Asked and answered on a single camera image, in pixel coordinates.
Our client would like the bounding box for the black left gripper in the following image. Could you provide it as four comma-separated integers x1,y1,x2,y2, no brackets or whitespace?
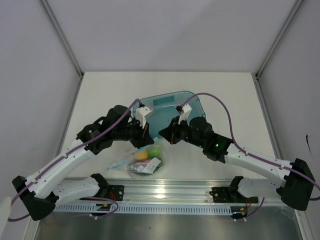
113,116,154,149

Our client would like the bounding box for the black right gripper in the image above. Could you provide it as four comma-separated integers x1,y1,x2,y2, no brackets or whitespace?
158,116,205,150

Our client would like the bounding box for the light green cucumber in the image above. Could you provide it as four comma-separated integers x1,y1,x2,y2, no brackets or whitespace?
146,146,161,159

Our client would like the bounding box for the orange fruit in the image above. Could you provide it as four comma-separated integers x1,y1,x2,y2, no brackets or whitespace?
134,150,148,161

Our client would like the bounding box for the clear zip top bag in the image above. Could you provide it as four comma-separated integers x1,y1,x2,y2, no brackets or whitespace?
106,137,167,179

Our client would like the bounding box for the blue translucent plastic basin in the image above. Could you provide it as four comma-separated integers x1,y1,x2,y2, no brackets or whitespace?
140,90,206,139

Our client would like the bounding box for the purple eggplant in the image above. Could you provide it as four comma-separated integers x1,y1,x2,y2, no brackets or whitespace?
126,161,148,173

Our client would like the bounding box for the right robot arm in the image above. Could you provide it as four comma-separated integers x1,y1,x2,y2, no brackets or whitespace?
159,117,315,211

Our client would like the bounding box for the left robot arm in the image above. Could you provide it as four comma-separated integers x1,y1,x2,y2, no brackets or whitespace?
12,103,154,221

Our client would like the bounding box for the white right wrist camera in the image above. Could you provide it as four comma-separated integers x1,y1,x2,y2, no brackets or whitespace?
175,103,192,125

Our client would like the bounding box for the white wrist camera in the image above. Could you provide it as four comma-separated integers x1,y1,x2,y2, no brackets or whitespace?
175,103,192,125
135,105,154,129

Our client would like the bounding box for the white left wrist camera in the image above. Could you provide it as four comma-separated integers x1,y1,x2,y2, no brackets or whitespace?
135,105,154,129

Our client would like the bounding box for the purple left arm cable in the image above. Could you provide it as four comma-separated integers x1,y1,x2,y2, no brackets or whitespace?
7,98,141,223

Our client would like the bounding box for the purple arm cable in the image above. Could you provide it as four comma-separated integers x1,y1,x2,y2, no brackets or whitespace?
7,98,141,223
176,92,320,222

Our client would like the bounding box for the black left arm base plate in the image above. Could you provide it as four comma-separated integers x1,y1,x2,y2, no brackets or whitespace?
99,185,125,202

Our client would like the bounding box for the slotted cable duct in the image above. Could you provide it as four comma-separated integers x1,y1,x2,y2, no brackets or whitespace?
53,202,233,216

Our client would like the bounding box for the aluminium mounting rail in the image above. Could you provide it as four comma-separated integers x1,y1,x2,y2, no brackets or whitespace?
33,177,306,206

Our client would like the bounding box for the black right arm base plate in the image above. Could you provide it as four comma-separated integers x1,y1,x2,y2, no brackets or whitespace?
209,186,259,204

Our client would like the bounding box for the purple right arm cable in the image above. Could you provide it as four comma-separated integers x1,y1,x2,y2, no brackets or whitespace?
176,92,320,222

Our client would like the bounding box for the right aluminium frame post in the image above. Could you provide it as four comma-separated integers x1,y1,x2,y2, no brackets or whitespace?
254,0,306,78

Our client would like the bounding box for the aluminium frame post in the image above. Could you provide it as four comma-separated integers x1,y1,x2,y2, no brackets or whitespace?
38,0,84,79
254,0,306,78

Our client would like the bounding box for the left aluminium frame post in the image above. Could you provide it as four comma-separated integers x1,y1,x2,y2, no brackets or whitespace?
38,0,84,79

